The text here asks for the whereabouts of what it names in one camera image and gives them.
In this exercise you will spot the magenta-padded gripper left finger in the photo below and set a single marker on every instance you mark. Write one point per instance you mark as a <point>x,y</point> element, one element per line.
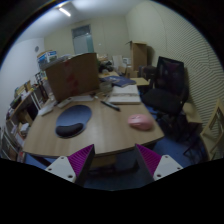
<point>63,166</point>

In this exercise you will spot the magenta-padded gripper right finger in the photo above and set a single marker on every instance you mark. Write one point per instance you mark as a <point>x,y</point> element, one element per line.
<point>166,165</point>

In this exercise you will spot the pink computer mouse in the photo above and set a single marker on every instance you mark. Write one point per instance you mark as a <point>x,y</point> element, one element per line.
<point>140,121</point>

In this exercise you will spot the blue mouse pad, black wrist rest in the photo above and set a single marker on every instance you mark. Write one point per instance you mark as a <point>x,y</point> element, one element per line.
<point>75,115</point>

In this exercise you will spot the light wooden chair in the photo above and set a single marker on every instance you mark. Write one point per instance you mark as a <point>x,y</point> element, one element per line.
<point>213,133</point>

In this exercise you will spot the flat cardboard sheet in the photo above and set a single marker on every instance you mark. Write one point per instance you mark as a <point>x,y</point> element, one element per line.
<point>192,113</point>

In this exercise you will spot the small white remote control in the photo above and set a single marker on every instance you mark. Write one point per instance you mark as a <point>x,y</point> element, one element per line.
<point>46,110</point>

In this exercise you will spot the black office chair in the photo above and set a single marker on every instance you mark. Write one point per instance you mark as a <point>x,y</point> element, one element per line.
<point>166,96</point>

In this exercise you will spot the white paper sheet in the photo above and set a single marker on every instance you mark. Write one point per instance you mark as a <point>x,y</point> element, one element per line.
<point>82,98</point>

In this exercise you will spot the wooden shelf unit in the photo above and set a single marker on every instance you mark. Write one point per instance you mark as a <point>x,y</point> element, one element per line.
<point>20,110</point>

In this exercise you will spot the black marker pen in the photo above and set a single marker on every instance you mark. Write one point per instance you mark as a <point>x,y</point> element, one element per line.
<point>110,106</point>

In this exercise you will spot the large white book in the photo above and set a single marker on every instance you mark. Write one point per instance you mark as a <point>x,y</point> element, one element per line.
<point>125,93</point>

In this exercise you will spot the small wooden stool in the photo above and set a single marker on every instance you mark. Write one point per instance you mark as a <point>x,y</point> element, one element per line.
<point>140,81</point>

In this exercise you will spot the large brown cardboard box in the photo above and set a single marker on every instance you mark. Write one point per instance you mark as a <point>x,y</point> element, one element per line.
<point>73,76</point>

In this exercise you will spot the dark blue book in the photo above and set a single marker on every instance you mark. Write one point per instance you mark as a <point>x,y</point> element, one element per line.
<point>116,80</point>

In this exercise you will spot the tall open cardboard box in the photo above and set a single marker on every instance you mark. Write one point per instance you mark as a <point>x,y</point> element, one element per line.
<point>139,55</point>

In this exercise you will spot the pale door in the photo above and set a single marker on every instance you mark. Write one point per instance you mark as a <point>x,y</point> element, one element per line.
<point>81,41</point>

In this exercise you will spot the ceiling tube light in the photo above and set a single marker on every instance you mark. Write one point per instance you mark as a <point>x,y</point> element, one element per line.
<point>64,11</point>

